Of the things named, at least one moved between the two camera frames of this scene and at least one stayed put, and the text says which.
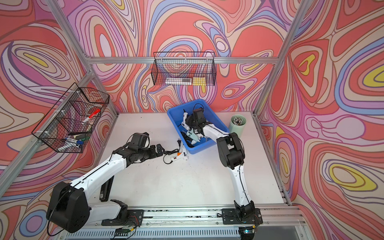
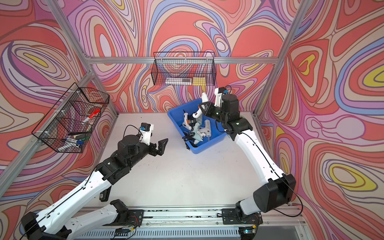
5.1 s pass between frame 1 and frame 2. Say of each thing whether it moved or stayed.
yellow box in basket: stayed
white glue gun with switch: stayed
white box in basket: stayed
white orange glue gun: moved
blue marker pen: stayed
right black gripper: moved
